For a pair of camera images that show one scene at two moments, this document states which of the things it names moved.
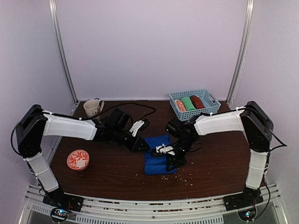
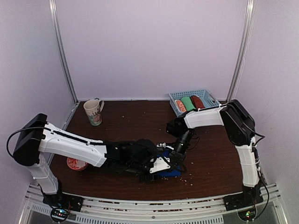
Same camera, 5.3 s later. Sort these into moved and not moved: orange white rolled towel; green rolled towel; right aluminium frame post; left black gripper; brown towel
Moved: left black gripper
Not moved: orange white rolled towel; green rolled towel; right aluminium frame post; brown towel
